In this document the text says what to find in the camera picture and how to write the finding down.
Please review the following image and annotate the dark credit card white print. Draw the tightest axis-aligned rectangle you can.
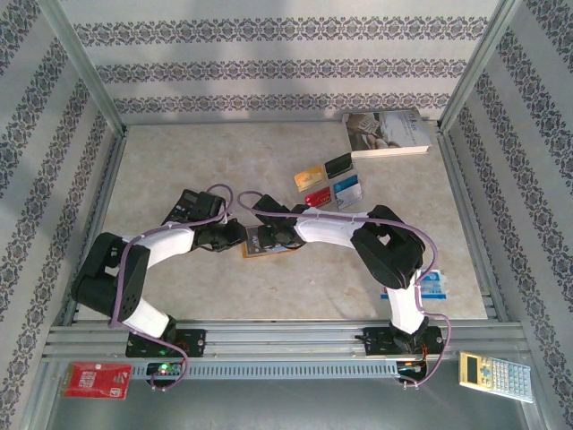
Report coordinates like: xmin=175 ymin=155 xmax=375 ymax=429
xmin=244 ymin=225 xmax=263 ymax=257

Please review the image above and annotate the tan leather card holder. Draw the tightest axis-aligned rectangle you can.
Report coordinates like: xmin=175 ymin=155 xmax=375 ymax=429
xmin=241 ymin=223 xmax=300 ymax=260

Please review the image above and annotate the red credit card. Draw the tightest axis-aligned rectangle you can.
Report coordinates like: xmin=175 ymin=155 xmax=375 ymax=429
xmin=304 ymin=186 xmax=333 ymax=208

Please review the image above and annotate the gold credit card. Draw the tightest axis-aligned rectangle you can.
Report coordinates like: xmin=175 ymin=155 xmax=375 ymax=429
xmin=294 ymin=165 xmax=327 ymax=193

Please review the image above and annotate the clear acrylic card stand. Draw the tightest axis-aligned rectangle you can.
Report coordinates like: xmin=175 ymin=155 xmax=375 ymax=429
xmin=293 ymin=151 xmax=364 ymax=211

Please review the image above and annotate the blue white credit card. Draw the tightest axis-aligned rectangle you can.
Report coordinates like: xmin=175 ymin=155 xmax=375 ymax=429
xmin=332 ymin=174 xmax=363 ymax=202

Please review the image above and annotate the black credit card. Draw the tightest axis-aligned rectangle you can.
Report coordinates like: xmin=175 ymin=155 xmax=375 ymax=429
xmin=324 ymin=152 xmax=355 ymax=178

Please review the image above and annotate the blue and white card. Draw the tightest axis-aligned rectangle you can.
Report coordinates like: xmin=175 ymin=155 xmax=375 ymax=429
xmin=379 ymin=268 xmax=449 ymax=300

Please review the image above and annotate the black calculator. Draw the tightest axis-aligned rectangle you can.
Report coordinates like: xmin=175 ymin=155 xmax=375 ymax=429
xmin=161 ymin=188 xmax=198 ymax=225

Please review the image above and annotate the white paperback book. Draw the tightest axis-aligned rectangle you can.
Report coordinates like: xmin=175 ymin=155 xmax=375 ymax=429
xmin=342 ymin=109 xmax=434 ymax=160

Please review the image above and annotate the red flat packet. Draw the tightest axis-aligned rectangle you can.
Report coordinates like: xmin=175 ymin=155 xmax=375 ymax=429
xmin=60 ymin=361 xmax=133 ymax=400

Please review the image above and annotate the beige scientific calculator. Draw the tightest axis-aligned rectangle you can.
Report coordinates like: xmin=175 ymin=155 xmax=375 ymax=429
xmin=457 ymin=351 xmax=534 ymax=404

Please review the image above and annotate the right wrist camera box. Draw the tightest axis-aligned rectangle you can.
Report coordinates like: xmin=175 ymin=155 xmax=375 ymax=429
xmin=252 ymin=194 xmax=292 ymax=220

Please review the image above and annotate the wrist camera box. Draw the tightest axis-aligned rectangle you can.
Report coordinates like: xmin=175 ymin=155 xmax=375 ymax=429
xmin=192 ymin=191 xmax=227 ymax=220
xmin=252 ymin=194 xmax=292 ymax=220

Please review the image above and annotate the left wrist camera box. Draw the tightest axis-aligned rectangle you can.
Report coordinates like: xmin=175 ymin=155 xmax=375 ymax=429
xmin=192 ymin=191 xmax=227 ymax=220

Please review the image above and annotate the aluminium mounting rail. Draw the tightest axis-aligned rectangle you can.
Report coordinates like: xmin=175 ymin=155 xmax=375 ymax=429
xmin=42 ymin=320 xmax=527 ymax=359

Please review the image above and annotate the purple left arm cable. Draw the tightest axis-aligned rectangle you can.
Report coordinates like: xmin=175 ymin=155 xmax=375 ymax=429
xmin=108 ymin=183 xmax=236 ymax=391

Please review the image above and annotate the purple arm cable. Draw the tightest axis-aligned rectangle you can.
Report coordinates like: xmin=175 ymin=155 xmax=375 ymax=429
xmin=108 ymin=183 xmax=236 ymax=391
xmin=236 ymin=191 xmax=451 ymax=390

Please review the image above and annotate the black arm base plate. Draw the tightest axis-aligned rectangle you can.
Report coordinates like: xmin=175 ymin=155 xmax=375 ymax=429
xmin=363 ymin=325 xmax=447 ymax=357
xmin=124 ymin=328 xmax=208 ymax=358

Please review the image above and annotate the aluminium side rail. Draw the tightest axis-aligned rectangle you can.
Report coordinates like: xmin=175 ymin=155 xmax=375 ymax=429
xmin=62 ymin=127 xmax=129 ymax=326
xmin=434 ymin=120 xmax=511 ymax=323

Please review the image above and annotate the grey slotted cable duct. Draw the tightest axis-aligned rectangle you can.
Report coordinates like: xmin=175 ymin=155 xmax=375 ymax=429
xmin=132 ymin=361 xmax=400 ymax=381

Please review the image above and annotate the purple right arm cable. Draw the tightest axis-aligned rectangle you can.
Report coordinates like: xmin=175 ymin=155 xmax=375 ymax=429
xmin=236 ymin=191 xmax=451 ymax=390

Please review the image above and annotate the aluminium frame post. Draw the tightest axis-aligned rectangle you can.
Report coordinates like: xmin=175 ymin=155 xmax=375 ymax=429
xmin=438 ymin=0 xmax=525 ymax=133
xmin=38 ymin=0 xmax=129 ymax=135

